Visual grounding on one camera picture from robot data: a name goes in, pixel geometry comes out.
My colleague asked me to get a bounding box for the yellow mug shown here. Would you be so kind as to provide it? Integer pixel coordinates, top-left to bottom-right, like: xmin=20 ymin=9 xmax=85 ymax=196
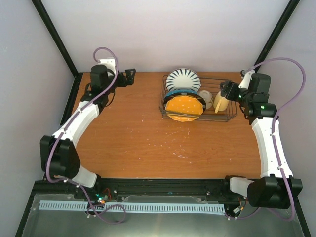
xmin=213 ymin=91 xmax=229 ymax=114

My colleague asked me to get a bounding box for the white floral bowl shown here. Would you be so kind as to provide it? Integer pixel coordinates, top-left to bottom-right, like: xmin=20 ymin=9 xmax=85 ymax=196
xmin=198 ymin=90 xmax=213 ymax=110

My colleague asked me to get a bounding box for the dark plate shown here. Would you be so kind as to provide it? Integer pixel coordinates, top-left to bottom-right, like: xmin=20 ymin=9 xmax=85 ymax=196
xmin=162 ymin=93 xmax=206 ymax=111

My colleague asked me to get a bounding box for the orange dotted plate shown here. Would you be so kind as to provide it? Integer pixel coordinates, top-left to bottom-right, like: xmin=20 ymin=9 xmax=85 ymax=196
xmin=165 ymin=95 xmax=204 ymax=122

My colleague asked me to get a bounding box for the white blue striped plate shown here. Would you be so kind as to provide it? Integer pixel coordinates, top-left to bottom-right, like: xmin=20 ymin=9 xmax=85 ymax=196
xmin=165 ymin=68 xmax=201 ymax=92

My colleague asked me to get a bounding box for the teal dotted plate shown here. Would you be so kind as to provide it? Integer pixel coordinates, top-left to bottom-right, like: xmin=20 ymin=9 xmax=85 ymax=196
xmin=165 ymin=89 xmax=198 ymax=97

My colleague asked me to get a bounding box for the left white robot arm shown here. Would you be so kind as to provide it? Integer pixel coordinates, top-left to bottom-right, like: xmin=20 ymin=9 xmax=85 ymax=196
xmin=40 ymin=63 xmax=136 ymax=199

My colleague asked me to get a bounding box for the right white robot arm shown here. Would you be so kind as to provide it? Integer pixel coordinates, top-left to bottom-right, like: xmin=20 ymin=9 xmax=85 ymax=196
xmin=220 ymin=71 xmax=303 ymax=209

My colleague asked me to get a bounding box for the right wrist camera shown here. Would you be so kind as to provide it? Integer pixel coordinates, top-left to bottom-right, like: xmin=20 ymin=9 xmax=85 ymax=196
xmin=238 ymin=70 xmax=255 ymax=89

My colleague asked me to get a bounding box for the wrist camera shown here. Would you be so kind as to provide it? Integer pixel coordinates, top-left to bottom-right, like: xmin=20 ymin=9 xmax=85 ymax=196
xmin=97 ymin=57 xmax=116 ymax=74
xmin=238 ymin=70 xmax=255 ymax=89

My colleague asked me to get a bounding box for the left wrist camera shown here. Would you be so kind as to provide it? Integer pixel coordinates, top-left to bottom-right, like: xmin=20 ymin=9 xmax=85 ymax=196
xmin=97 ymin=57 xmax=116 ymax=74

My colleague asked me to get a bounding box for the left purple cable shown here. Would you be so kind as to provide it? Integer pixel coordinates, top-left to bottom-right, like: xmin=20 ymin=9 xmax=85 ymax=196
xmin=45 ymin=47 xmax=126 ymax=225

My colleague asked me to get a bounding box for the black wire dish rack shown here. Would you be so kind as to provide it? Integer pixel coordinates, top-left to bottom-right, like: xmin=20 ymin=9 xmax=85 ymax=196
xmin=159 ymin=74 xmax=238 ymax=122

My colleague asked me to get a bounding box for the right black frame post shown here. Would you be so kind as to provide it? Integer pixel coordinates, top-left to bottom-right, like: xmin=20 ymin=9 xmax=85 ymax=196
xmin=254 ymin=0 xmax=300 ymax=65

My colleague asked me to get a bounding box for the black frame post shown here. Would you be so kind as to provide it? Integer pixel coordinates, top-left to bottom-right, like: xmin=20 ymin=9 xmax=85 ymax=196
xmin=254 ymin=0 xmax=300 ymax=65
xmin=31 ymin=0 xmax=79 ymax=77

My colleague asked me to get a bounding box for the left black frame post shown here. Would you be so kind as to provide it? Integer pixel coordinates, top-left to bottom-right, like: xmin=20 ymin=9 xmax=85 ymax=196
xmin=31 ymin=0 xmax=79 ymax=77

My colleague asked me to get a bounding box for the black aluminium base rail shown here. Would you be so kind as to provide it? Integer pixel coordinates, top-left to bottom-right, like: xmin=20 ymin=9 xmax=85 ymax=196
xmin=32 ymin=178 xmax=296 ymax=204

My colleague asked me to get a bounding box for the light blue cable duct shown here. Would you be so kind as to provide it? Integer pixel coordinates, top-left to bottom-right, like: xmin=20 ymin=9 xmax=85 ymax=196
xmin=38 ymin=200 xmax=225 ymax=215

